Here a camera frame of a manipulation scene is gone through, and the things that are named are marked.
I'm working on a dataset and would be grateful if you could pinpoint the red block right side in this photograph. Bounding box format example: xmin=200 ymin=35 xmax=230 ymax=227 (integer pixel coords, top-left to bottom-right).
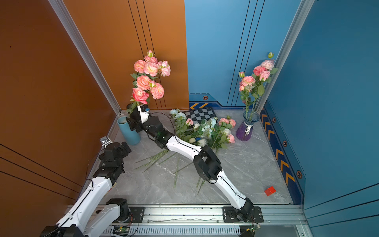
xmin=265 ymin=186 xmax=276 ymax=197

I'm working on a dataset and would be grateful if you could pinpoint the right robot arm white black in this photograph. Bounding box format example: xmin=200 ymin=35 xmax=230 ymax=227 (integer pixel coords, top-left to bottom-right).
xmin=126 ymin=107 xmax=255 ymax=222

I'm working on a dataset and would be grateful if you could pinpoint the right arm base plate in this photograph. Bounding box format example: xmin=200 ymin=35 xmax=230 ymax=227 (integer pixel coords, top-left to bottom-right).
xmin=222 ymin=206 xmax=264 ymax=224

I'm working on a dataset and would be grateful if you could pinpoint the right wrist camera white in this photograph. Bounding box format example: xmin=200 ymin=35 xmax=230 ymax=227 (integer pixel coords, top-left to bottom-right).
xmin=137 ymin=104 xmax=150 ymax=124

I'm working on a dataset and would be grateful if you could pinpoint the deep pink rose stem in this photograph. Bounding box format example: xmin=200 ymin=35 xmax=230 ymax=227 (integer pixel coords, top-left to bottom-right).
xmin=126 ymin=87 xmax=150 ymax=115

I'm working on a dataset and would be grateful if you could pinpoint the pale pink carnation stem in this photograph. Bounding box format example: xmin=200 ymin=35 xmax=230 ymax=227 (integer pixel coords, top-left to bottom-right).
xmin=260 ymin=52 xmax=275 ymax=71

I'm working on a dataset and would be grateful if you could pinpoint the aluminium corner post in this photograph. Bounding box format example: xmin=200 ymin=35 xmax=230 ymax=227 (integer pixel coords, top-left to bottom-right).
xmin=256 ymin=0 xmax=315 ymax=113
xmin=48 ymin=0 xmax=122 ymax=116

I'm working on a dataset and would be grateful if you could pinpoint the black cylindrical vase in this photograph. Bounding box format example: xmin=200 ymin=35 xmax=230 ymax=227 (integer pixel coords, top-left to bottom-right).
xmin=126 ymin=102 xmax=141 ymax=122

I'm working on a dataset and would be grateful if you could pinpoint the aluminium front rail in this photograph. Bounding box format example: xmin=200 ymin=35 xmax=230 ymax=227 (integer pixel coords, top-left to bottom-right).
xmin=129 ymin=204 xmax=308 ymax=226

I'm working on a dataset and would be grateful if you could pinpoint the right green circuit board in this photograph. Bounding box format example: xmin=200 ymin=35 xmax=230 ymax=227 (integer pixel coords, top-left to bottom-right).
xmin=246 ymin=223 xmax=261 ymax=233

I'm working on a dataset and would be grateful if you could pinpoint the left aluminium corner post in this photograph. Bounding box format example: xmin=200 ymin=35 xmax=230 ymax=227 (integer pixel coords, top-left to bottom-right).
xmin=48 ymin=0 xmax=122 ymax=116

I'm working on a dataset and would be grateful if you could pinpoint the pale pink double stem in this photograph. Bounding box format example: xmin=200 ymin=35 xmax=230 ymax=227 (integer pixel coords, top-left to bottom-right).
xmin=158 ymin=61 xmax=171 ymax=77

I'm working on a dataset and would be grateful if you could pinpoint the left green circuit board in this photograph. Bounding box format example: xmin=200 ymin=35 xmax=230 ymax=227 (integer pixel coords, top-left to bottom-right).
xmin=112 ymin=226 xmax=130 ymax=237

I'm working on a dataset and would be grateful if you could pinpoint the teal ceramic vase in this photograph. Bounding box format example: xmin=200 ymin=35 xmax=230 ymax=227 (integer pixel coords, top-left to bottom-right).
xmin=117 ymin=117 xmax=141 ymax=145

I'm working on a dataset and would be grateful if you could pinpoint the blue purple glass vase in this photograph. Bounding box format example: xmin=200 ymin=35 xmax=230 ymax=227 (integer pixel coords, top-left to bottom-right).
xmin=236 ymin=110 xmax=259 ymax=141

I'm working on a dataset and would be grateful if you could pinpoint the peach double bloom stem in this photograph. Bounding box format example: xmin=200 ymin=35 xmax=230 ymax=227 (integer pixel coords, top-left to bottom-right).
xmin=130 ymin=50 xmax=160 ymax=79

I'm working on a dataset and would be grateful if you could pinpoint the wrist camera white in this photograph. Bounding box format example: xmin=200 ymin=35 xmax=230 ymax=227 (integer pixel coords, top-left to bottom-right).
xmin=137 ymin=104 xmax=150 ymax=124
xmin=100 ymin=136 xmax=112 ymax=148

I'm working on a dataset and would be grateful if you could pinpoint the right aluminium corner post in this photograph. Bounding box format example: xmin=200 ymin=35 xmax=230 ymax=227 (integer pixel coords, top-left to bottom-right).
xmin=256 ymin=0 xmax=315 ymax=113

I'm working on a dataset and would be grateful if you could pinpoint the black white chessboard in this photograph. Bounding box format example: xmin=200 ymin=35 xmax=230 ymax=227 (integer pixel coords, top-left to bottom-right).
xmin=184 ymin=107 xmax=217 ymax=124

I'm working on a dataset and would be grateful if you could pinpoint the pink double bloom stem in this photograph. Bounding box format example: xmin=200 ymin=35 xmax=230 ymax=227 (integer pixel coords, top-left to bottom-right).
xmin=238 ymin=72 xmax=257 ymax=114

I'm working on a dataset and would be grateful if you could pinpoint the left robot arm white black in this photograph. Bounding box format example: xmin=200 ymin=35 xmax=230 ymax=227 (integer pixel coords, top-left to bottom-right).
xmin=40 ymin=142 xmax=131 ymax=237

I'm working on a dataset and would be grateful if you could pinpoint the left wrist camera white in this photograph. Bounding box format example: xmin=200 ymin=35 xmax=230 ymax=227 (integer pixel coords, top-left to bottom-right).
xmin=100 ymin=136 xmax=112 ymax=148

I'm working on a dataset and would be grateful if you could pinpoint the large peach bloom stem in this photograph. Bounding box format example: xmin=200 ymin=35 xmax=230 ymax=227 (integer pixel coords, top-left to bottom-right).
xmin=134 ymin=76 xmax=165 ymax=100

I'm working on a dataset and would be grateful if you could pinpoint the green circuit board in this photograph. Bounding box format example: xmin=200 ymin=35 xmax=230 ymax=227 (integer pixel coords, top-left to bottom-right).
xmin=246 ymin=223 xmax=261 ymax=233
xmin=112 ymin=226 xmax=130 ymax=237

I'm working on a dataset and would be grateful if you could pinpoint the bunch of pink flowers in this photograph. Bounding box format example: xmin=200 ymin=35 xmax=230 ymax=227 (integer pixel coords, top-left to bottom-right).
xmin=144 ymin=109 xmax=241 ymax=197

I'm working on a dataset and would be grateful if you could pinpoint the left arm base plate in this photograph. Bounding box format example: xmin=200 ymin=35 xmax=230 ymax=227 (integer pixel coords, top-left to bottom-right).
xmin=116 ymin=207 xmax=145 ymax=225

